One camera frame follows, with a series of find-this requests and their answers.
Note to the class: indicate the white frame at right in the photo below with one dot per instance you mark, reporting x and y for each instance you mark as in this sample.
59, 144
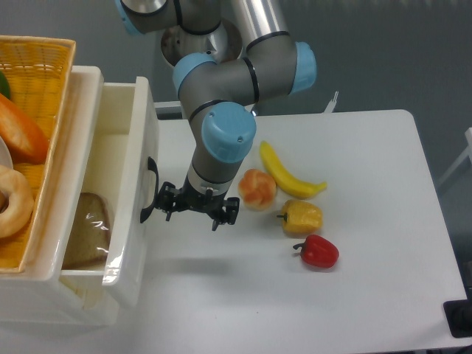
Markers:
459, 166

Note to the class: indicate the red toy bell pepper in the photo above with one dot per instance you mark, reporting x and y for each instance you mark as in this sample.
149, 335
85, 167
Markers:
317, 251

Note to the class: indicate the white drawer cabinet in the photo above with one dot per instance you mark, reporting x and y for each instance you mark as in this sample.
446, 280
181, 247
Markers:
41, 293

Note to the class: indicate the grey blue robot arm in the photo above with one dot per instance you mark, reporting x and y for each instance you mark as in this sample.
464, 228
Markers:
215, 98

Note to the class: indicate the orange knotted bread roll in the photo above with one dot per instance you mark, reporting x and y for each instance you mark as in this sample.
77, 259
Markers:
257, 189

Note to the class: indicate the yellow toy bell pepper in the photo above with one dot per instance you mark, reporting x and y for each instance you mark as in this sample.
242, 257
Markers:
300, 217

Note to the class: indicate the black device at edge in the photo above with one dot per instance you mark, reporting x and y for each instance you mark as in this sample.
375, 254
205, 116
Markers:
458, 315

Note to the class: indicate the green toy vegetable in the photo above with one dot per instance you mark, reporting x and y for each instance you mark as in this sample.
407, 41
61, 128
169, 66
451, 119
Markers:
4, 86

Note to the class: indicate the orange toy baguette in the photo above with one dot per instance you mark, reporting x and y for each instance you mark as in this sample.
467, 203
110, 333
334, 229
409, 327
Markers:
23, 137

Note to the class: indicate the bagged brown bread slice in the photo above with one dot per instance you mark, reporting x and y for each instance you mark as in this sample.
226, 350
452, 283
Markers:
90, 235

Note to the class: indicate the yellow wicker basket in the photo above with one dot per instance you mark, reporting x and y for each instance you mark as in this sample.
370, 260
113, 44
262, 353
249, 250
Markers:
37, 70

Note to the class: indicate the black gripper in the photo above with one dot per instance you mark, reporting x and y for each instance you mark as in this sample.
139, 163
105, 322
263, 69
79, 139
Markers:
222, 211

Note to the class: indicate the beige toy bagel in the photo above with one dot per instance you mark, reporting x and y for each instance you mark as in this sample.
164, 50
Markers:
18, 192

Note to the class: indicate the yellow toy banana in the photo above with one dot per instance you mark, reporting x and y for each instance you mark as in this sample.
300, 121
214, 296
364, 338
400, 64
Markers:
284, 179

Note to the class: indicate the white top drawer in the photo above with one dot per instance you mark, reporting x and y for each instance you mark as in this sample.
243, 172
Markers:
121, 171

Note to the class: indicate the white plate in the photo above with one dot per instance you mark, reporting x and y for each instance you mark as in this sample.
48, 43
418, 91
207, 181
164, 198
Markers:
5, 157

